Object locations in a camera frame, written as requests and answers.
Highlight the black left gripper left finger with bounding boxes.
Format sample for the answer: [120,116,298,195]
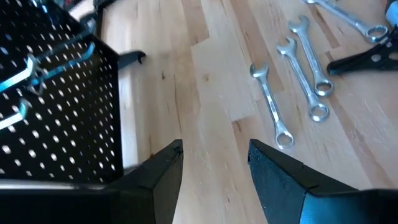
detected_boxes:
[0,139,185,224]

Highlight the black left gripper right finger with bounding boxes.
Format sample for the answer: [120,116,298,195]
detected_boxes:
[247,138,398,224]

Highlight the black perforated metal pegboard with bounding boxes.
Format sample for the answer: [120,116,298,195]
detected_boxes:
[0,0,147,184]

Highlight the chrome combination wrench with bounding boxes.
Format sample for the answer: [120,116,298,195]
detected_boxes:
[287,14,335,98]
[249,62,295,150]
[275,36,330,123]
[300,0,390,44]

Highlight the black wire stripper pliers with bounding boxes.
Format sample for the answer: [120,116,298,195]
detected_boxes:
[326,26,398,76]

